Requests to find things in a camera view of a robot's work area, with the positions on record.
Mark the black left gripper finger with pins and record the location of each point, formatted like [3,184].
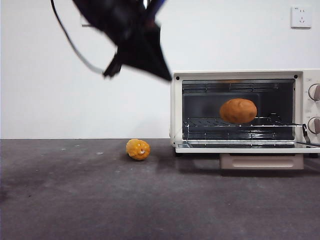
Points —
[147,57]

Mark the brown potato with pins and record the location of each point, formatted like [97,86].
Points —
[237,111]

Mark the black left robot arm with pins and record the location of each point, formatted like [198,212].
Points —
[112,15]

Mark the cream Toshiba toaster oven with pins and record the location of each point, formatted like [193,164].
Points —
[176,112]

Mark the round cream oven knob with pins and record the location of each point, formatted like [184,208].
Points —
[314,92]
[313,125]

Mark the yellow bumpy toy fruit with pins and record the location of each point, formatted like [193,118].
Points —
[137,150]

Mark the white wall socket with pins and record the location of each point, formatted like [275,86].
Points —
[86,25]
[301,17]

